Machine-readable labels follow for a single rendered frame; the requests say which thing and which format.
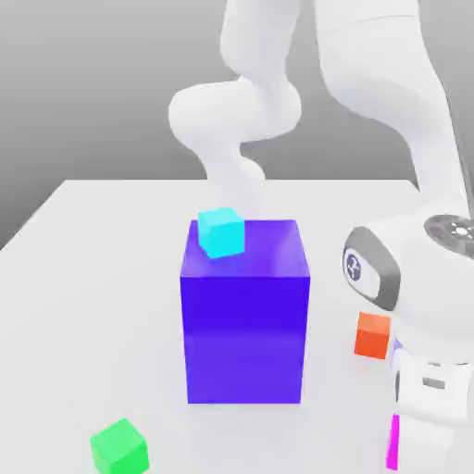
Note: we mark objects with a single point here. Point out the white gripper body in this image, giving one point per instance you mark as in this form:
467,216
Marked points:
426,440

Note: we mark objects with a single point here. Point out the small magenta cube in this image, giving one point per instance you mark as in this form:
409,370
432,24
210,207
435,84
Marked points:
392,444

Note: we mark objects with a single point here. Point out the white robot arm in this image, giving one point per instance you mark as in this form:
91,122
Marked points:
374,74

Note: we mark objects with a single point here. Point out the small orange cube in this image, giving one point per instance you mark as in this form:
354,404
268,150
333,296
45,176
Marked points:
371,337

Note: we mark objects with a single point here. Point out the small cyan cube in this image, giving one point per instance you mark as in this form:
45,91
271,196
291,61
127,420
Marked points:
222,233

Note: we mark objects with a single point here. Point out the small green cube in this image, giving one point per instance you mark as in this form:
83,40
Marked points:
118,448

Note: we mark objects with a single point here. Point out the large blue box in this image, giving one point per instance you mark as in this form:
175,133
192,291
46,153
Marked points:
244,333

